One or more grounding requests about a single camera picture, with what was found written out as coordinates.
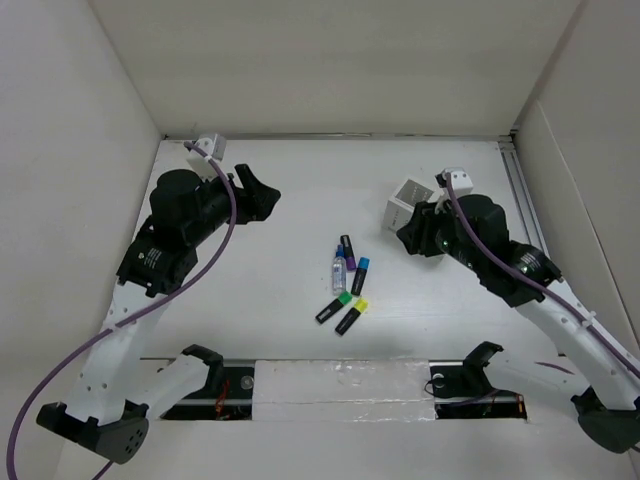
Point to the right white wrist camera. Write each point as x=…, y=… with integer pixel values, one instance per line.
x=454, y=180

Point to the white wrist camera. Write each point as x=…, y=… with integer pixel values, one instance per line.
x=454, y=180
x=207, y=145

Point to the aluminium rail back edge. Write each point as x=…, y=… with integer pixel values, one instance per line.
x=361, y=136

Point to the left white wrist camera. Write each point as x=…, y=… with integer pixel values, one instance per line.
x=207, y=145

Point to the green cap highlighter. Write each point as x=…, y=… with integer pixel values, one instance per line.
x=334, y=307

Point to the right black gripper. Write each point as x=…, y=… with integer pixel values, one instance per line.
x=426, y=216

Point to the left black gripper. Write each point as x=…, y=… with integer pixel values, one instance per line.
x=254, y=199

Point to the white slotted pen holder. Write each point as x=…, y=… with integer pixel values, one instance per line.
x=400, y=205

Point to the aluminium rail right side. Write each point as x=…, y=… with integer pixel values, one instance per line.
x=523, y=199

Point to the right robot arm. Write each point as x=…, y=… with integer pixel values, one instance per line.
x=601, y=391

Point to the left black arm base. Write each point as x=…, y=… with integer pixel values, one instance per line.
x=227, y=394

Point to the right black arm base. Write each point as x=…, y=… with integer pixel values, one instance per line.
x=462, y=391

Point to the yellow cap highlighter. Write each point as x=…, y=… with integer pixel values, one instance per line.
x=351, y=317

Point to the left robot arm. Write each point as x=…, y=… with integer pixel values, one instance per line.
x=109, y=410

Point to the purple cap highlighter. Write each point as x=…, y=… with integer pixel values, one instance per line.
x=348, y=252

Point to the blue cap highlighter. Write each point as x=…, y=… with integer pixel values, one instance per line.
x=360, y=276

